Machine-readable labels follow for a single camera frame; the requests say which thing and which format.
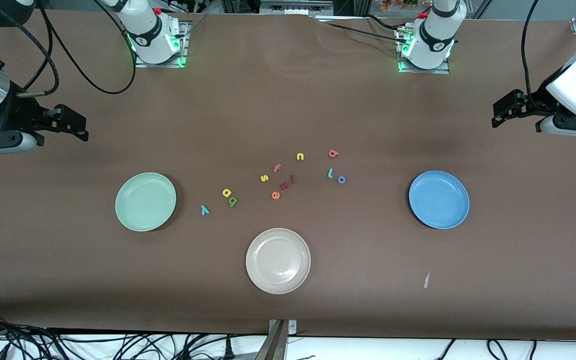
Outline dried orange flowers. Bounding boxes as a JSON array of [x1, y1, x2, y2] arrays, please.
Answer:
[[380, 0, 431, 13]]

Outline beige plate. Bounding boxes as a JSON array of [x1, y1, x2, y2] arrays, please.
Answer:
[[245, 228, 312, 295]]

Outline green plate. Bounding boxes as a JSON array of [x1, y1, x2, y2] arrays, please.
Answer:
[[115, 172, 177, 232]]

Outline blue plate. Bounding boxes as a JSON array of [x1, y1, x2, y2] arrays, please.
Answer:
[[408, 170, 470, 230]]

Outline black cable on table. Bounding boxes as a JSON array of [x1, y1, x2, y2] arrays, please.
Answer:
[[318, 14, 409, 46]]

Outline brown table cover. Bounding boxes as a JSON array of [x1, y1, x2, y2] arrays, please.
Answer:
[[0, 9, 576, 342]]

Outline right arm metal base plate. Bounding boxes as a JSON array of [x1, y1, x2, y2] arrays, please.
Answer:
[[134, 22, 189, 69]]

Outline silver metal frame rail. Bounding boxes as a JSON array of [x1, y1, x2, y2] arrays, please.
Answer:
[[259, 0, 334, 16]]

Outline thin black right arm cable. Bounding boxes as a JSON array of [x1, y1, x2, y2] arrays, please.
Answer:
[[43, 0, 137, 95]]

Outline grey camera pole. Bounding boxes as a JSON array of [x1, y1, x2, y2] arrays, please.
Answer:
[[254, 320, 289, 360]]

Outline silver mounting bracket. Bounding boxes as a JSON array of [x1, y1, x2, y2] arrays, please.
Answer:
[[268, 319, 298, 335]]

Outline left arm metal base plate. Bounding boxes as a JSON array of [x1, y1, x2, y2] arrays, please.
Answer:
[[398, 27, 451, 75]]

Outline black cable with metal plug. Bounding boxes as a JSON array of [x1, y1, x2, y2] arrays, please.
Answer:
[[0, 0, 60, 97]]

